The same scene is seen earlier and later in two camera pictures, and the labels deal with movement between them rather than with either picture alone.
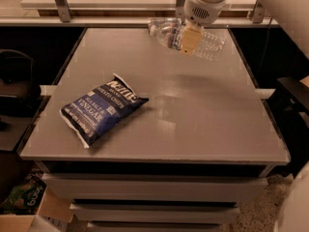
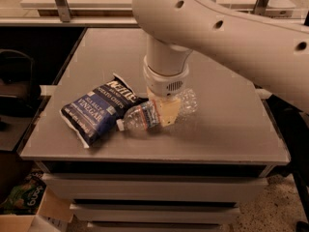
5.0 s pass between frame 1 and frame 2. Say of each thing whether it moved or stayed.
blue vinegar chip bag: stayed
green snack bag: stayed
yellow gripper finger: moved
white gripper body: moved
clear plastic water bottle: moved
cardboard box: stayed
